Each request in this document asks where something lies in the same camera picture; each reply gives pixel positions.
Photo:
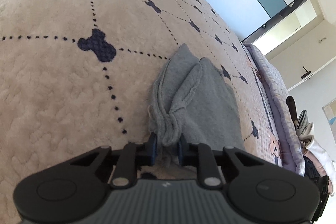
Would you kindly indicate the striped folded fabric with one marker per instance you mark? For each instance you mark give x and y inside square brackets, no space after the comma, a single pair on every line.
[304,128]

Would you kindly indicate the wall poster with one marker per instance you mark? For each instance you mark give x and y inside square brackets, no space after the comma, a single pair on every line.
[330,113]

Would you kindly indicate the cream door with handle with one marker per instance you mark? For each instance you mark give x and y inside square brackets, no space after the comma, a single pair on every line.
[303,59]

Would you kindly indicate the dark brown curved object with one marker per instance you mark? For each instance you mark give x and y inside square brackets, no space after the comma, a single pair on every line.
[292,109]

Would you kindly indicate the pink quilted bedspread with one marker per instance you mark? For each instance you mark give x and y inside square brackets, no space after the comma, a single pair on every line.
[77,74]

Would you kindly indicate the folded lavender blanket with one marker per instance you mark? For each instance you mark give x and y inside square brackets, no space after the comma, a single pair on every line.
[291,151]

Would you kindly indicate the grey knit cat sweater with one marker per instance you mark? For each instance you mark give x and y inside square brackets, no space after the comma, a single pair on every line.
[190,98]

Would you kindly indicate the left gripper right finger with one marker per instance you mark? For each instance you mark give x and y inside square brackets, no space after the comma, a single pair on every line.
[255,189]

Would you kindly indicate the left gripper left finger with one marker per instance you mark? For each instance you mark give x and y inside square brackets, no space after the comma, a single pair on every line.
[76,188]

